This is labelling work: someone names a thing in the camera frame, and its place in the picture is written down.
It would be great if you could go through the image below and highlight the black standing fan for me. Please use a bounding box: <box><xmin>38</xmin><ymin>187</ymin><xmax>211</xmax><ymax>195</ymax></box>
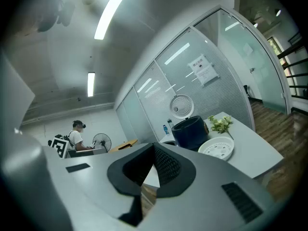
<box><xmin>92</xmin><ymin>133</ymin><xmax>113</xmax><ymax>153</ymax></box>

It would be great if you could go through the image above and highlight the white paper notice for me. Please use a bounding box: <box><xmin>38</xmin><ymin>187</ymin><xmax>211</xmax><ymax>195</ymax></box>
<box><xmin>187</xmin><ymin>54</ymin><xmax>220</xmax><ymax>86</ymax></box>

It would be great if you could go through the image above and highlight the artificial yellow flower bouquet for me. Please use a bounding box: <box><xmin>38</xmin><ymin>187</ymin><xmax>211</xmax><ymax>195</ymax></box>
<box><xmin>207</xmin><ymin>115</ymin><xmax>234</xmax><ymax>141</ymax></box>

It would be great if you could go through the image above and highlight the dark blue rice cooker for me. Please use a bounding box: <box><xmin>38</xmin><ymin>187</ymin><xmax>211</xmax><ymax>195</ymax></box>
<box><xmin>169</xmin><ymin>94</ymin><xmax>210</xmax><ymax>152</ymax></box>

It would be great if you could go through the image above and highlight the short ceiling light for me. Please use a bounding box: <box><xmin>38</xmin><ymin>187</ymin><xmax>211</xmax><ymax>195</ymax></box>
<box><xmin>87</xmin><ymin>72</ymin><xmax>96</xmax><ymax>98</ymax></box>

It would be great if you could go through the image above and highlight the long ceiling light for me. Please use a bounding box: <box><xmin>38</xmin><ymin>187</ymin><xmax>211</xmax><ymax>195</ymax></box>
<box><xmin>94</xmin><ymin>0</ymin><xmax>134</xmax><ymax>40</ymax></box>

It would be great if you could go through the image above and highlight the black ceiling-mounted device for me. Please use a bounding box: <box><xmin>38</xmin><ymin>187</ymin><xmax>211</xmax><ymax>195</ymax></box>
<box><xmin>36</xmin><ymin>0</ymin><xmax>76</xmax><ymax>33</ymax></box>

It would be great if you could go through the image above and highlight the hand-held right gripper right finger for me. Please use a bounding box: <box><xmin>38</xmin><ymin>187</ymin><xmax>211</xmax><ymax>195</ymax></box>
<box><xmin>139</xmin><ymin>142</ymin><xmax>276</xmax><ymax>231</ymax></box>

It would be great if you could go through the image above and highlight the black pot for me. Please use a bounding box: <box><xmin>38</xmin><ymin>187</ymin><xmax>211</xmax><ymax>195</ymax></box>
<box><xmin>160</xmin><ymin>139</ymin><xmax>178</xmax><ymax>147</ymax></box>

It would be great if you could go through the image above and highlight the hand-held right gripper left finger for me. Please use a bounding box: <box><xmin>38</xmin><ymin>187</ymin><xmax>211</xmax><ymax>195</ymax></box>
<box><xmin>43</xmin><ymin>142</ymin><xmax>155</xmax><ymax>231</ymax></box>

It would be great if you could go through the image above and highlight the frosted glass door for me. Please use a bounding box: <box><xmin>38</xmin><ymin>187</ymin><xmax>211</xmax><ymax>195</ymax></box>
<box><xmin>193</xmin><ymin>7</ymin><xmax>289</xmax><ymax>115</ymax></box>

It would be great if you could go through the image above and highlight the black metal railing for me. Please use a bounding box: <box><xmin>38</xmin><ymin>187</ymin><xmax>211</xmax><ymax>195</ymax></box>
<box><xmin>276</xmin><ymin>32</ymin><xmax>308</xmax><ymax>115</ymax></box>

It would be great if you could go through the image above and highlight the white steamer tray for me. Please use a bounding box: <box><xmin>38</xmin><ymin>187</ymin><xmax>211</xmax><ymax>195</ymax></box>
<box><xmin>198</xmin><ymin>136</ymin><xmax>235</xmax><ymax>161</ymax></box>

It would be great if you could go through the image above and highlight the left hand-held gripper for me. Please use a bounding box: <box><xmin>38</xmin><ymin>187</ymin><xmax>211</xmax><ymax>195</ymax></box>
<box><xmin>48</xmin><ymin>134</ymin><xmax>77</xmax><ymax>159</ymax></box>

